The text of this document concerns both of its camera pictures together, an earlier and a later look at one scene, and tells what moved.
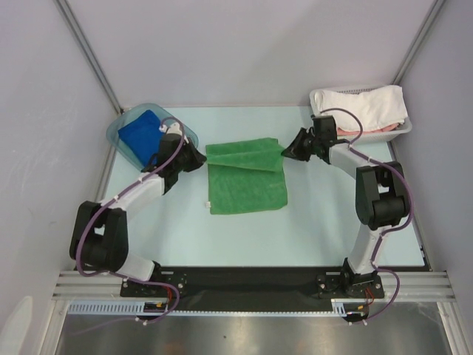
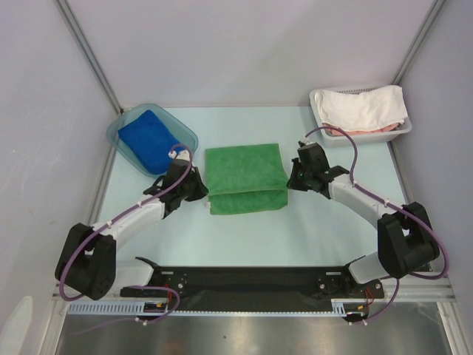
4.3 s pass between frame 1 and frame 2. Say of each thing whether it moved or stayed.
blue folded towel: stayed
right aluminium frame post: stayed
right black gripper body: moved
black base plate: stayed
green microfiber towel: stayed
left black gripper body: moved
